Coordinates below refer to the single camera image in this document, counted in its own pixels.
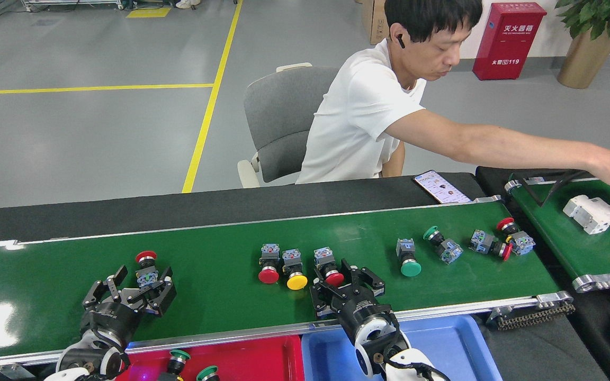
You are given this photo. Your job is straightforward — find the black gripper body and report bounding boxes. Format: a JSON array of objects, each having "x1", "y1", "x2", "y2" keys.
[
  {"x1": 80, "y1": 301, "x2": 145, "y2": 350},
  {"x1": 336, "y1": 295, "x2": 394, "y2": 334}
]

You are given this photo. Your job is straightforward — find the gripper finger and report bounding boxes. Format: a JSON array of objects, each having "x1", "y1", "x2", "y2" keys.
[
  {"x1": 341, "y1": 258, "x2": 387, "y2": 300},
  {"x1": 127, "y1": 266, "x2": 178, "y2": 318},
  {"x1": 309, "y1": 267, "x2": 345, "y2": 319},
  {"x1": 82, "y1": 264, "x2": 129, "y2": 310}
]

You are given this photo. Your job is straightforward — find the yellow mushroom push button switch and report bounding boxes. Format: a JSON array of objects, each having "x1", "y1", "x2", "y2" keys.
[{"x1": 282, "y1": 249, "x2": 309, "y2": 291}]

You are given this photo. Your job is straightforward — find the red mushroom push button switch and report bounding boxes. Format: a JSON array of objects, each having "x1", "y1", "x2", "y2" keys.
[
  {"x1": 496, "y1": 217, "x2": 536, "y2": 256},
  {"x1": 469, "y1": 229, "x2": 514, "y2": 262},
  {"x1": 135, "y1": 250, "x2": 159, "y2": 289},
  {"x1": 258, "y1": 243, "x2": 281, "y2": 285},
  {"x1": 313, "y1": 247, "x2": 345, "y2": 288}
]

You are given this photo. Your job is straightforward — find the white circuit breaker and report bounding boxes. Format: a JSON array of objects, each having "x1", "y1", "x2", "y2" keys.
[{"x1": 563, "y1": 195, "x2": 610, "y2": 235}]

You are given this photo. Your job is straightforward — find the long green conveyor belt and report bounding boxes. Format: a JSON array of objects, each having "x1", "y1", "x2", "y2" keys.
[{"x1": 0, "y1": 196, "x2": 576, "y2": 374}]

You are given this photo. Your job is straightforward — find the blue plastic tray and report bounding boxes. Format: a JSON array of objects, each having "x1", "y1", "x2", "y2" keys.
[{"x1": 301, "y1": 315, "x2": 503, "y2": 381}]

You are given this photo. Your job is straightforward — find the red plastic tray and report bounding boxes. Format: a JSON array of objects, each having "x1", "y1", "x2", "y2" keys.
[{"x1": 116, "y1": 334, "x2": 306, "y2": 381}]

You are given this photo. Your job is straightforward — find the narrow green conveyor belt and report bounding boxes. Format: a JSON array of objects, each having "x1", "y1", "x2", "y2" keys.
[{"x1": 505, "y1": 175, "x2": 610, "y2": 293}]

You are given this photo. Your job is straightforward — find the smartphone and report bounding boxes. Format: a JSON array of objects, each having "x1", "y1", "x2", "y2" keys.
[{"x1": 414, "y1": 170, "x2": 472, "y2": 205}]

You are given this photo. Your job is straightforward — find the person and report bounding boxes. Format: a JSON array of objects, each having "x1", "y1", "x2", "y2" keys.
[{"x1": 295, "y1": 0, "x2": 485, "y2": 185}]

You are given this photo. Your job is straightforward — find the grey office chair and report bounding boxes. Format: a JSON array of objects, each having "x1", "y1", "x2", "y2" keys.
[{"x1": 237, "y1": 62, "x2": 340, "y2": 188}]

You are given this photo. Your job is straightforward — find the black belt guide bar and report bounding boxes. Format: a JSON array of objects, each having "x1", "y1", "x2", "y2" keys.
[{"x1": 512, "y1": 168, "x2": 598, "y2": 208}]

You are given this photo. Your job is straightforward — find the cardboard box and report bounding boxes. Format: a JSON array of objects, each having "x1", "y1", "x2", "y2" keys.
[{"x1": 362, "y1": 0, "x2": 390, "y2": 46}]

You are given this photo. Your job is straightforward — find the red fire extinguisher box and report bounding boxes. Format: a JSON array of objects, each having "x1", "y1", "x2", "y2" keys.
[{"x1": 472, "y1": 2, "x2": 547, "y2": 81}]

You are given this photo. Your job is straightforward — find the potted green plant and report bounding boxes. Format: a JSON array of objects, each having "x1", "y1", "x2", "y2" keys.
[{"x1": 555, "y1": 0, "x2": 610, "y2": 89}]

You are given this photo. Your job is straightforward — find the black drive chain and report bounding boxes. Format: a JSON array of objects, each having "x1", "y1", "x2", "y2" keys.
[{"x1": 488, "y1": 303, "x2": 576, "y2": 331}]

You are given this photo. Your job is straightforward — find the white frame stand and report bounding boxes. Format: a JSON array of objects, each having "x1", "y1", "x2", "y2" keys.
[{"x1": 19, "y1": 0, "x2": 125, "y2": 12}]

